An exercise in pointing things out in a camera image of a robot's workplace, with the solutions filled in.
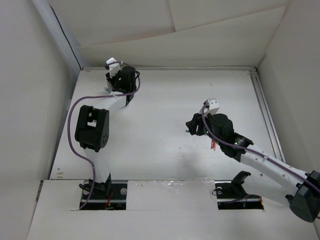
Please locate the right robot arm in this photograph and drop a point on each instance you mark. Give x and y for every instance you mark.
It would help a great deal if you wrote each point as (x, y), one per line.
(297, 188)

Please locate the red pen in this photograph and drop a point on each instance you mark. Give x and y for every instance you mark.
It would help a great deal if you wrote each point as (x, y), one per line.
(213, 145)

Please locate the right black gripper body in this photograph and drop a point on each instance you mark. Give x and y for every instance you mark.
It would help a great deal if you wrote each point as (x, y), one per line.
(208, 120)

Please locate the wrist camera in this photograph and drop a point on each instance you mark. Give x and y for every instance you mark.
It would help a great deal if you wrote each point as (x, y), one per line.
(113, 66)
(211, 106)

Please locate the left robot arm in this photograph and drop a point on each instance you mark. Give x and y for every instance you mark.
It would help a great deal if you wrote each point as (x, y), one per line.
(92, 129)

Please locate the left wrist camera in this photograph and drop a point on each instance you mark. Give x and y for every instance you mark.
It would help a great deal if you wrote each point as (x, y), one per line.
(113, 66)

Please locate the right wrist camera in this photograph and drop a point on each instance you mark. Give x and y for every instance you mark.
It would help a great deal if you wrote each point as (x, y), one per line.
(211, 106)

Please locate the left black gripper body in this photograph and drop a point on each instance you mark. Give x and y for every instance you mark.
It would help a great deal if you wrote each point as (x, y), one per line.
(114, 80)

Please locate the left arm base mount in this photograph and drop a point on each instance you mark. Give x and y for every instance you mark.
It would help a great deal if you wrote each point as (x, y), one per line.
(110, 195)

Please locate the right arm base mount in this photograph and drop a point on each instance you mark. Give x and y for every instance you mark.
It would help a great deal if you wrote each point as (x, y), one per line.
(230, 194)

